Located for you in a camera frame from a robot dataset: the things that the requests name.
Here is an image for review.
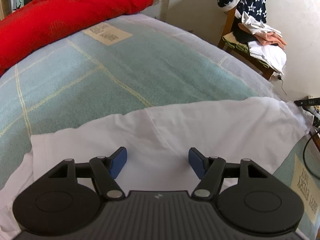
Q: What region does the red quilt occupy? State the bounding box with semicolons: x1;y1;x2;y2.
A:
1;0;154;74

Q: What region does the white t-shirt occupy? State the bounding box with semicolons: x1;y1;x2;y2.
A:
1;97;313;239

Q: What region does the teal plaid bed blanket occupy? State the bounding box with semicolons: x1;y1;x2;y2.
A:
1;14;319;239

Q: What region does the pile of folded clothes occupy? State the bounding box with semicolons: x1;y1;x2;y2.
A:
223;12;287;75

